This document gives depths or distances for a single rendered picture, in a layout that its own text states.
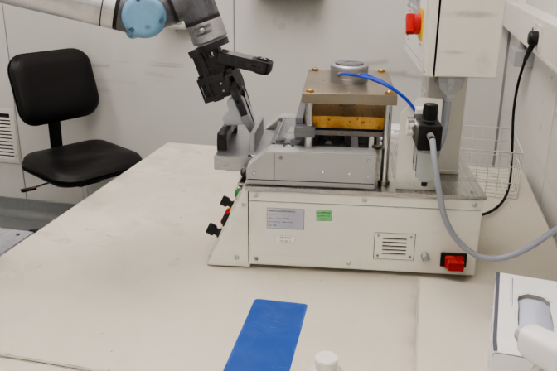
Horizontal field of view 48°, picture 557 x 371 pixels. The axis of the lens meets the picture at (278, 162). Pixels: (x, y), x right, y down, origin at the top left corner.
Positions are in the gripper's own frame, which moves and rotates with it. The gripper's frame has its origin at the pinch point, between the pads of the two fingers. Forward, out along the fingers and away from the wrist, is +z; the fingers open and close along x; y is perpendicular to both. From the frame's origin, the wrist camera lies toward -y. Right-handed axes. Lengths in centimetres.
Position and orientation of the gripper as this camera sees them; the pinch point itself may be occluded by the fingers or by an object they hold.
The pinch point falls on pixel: (253, 127)
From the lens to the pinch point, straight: 134.7
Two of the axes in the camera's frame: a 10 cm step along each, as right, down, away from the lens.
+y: -9.4, 2.9, 1.9
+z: 3.3, 9.1, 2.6
